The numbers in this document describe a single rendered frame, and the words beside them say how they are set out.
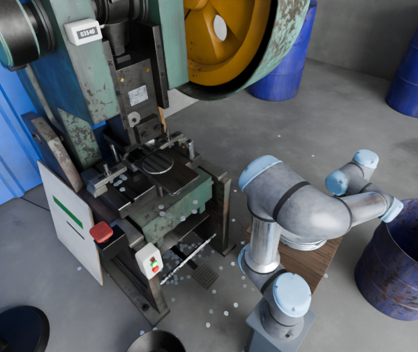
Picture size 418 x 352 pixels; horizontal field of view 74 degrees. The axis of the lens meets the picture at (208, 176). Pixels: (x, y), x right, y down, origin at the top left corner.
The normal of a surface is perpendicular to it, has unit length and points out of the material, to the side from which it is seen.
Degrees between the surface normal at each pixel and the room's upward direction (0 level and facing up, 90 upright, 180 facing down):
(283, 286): 8
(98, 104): 90
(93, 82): 90
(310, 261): 0
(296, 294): 8
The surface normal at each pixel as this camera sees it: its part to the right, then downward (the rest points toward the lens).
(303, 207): -0.18, -0.15
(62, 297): -0.02, -0.72
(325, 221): 0.18, 0.18
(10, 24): 0.70, 0.32
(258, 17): -0.69, 0.51
